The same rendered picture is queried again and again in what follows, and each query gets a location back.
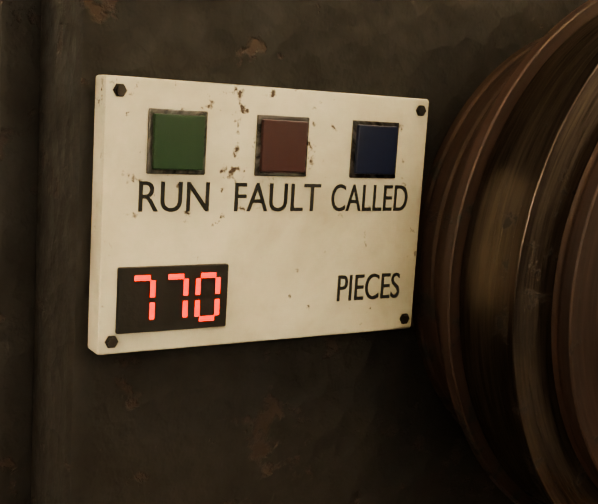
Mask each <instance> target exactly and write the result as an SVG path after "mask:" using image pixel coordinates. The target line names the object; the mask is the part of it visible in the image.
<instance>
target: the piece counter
mask: <svg viewBox="0 0 598 504"><path fill-rule="evenodd" d="M201 278H216V286H215V294H220V284H221V277H216V272H211V273H201ZM201 278H196V291H195V295H200V290H201ZM172 279H184V274H169V275H168V280H172ZM150 280H151V275H139V276H134V281H150ZM155 289H156V280H151V283H150V297H155ZM188 289H189V279H184V288H183V296H186V295H188ZM219 303H220V299H215V306H214V315H219ZM187 311H188V301H183V311H182V317H187ZM199 311H200V300H195V312H194V316H195V317H197V316H199ZM154 313H155V303H150V309H149V320H153V319H154ZM214 315H210V316H199V321H213V320H214Z"/></svg>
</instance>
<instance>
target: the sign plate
mask: <svg viewBox="0 0 598 504"><path fill-rule="evenodd" d="M428 105H429V101H428V100H427V99H417V98H404V97H391V96H378V95H365V94H352V93H339V92H326V91H313V90H300V89H287V88H274V87H261V86H248V85H235V84H221V83H208V82H195V81H182V80H169V79H156V78H143V77H130V76H117V75H97V76H96V82H95V116H94V149H93V183H92V216H91V249H90V283H89V316H88V348H89V349H90V350H91V351H93V352H94V353H96V354H97V355H104V354H116V353H127V352H139V351H151V350H162V349H174V348H185V347H197V346H208V345H220V344H232V343H243V342H255V341H266V340H278V339H289V338H301V337H312V336H324V335H336V334H347V333H359V332H370V331H382V330H393V329H405V328H410V326H411V316H412V303H413V291H414V278H415V266H416V253H417V241H418V229H419V216H420V204H421V191H422V179H423V167H424V154H425V142H426V129H427V117H428ZM155 113H162V114H179V115H197V116H205V136H204V158H203V170H201V171H199V170H154V169H152V143H153V118H154V114H155ZM263 119H269V120H287V121H305V122H308V127H307V143H306V159H305V172H304V173H291V172H260V171H259V165H260V147H261V129H262V120H263ZM357 125H377V126H395V127H398V134H397V147H396V160H395V173H394V174H393V175H382V174H355V173H354V163H355V149H356V135H357ZM211 272H216V277H221V284H220V294H215V286H216V278H201V273H211ZM169 274H184V279H189V289H188V295H186V296H183V288H184V279H172V280H168V275H169ZM139 275H151V280H156V289H155V297H150V283H151V280H150V281H134V276H139ZM196 278H201V290H200V295H195V291H196ZM215 299H220V303H219V315H214V306H215ZM195 300H200V311H199V316H210V315H214V320H213V321H199V316H197V317H195V316H194V312H195ZM183 301H188V311H187V317H182V311H183ZM150 303H155V313H154V319H153V320H149V309H150Z"/></svg>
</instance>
